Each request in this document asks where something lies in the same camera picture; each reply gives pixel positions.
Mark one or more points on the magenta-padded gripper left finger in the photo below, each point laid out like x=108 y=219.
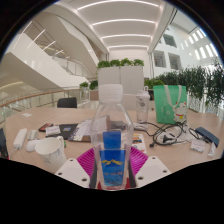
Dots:
x=71 y=170

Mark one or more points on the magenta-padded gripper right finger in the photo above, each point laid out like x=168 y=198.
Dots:
x=150 y=168

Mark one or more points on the clear water bottle blue label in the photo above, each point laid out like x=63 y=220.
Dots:
x=111 y=140

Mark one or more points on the white mug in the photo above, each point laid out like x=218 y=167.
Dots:
x=50 y=153

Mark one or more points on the colourful sticker sheet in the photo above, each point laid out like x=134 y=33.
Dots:
x=139 y=142

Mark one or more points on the printed booklet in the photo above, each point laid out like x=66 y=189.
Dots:
x=83 y=130

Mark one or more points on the white charger adapter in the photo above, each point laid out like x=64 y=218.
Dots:
x=140 y=126

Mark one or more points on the small red black case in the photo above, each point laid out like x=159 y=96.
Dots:
x=45 y=127

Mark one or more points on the small grey-white device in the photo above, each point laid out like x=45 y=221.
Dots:
x=32 y=134

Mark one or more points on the white paper card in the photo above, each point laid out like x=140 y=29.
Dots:
x=198 y=145

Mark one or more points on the white power strip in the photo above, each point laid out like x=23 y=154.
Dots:
x=20 y=138

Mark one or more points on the clear shaker bottle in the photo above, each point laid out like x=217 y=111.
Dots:
x=142 y=106

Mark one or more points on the white plastic packet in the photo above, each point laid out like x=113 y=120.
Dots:
x=212 y=150

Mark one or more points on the dark blue keyboard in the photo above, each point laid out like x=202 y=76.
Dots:
x=207 y=135

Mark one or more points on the green tote bag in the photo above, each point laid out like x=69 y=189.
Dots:
x=170 y=105

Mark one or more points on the black office chair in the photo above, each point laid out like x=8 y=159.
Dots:
x=67 y=102

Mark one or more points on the dark blue chair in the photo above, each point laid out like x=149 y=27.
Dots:
x=2 y=143

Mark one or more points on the glass railing with wood handrail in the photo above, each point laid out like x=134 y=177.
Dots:
x=30 y=100

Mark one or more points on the green shrubs with brown table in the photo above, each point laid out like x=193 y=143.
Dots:
x=153 y=82

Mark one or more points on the white cabinet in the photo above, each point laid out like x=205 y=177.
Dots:
x=120 y=76

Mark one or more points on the long row of green plants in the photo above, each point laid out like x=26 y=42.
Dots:
x=200 y=83

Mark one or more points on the leafy green planter row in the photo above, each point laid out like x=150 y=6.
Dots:
x=120 y=62

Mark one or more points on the ceiling light strips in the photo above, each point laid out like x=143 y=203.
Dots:
x=123 y=23

